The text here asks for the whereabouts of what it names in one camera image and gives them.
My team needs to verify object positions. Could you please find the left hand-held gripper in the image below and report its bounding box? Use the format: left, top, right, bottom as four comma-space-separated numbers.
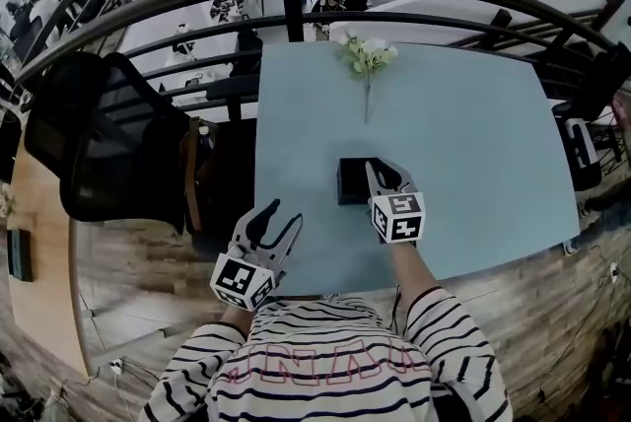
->
210, 198, 304, 313

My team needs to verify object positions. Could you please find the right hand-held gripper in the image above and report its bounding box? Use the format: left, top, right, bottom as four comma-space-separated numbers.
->
364, 157, 426, 245

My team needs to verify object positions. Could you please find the black square pen holder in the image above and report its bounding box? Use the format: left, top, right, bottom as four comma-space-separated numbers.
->
337, 157, 395, 207

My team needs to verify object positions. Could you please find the person's left forearm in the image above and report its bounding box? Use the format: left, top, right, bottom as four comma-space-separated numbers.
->
220, 304, 256, 343

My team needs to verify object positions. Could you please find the person's right forearm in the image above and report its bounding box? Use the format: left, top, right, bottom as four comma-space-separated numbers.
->
390, 240, 441, 301

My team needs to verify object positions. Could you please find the artificial white flower stem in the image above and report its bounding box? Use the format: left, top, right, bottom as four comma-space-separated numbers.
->
336, 30, 399, 124

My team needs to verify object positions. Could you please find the striped white shirt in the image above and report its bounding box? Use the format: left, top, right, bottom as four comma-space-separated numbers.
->
139, 284, 514, 422

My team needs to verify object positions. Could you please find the black mesh office chair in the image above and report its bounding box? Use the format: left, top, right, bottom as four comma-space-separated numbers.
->
23, 50, 208, 235

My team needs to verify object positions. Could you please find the wooden side desk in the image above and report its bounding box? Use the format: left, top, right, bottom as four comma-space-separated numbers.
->
5, 148, 95, 377

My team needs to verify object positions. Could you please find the black flat box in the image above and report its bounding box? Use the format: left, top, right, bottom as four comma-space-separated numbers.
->
6, 228, 35, 284

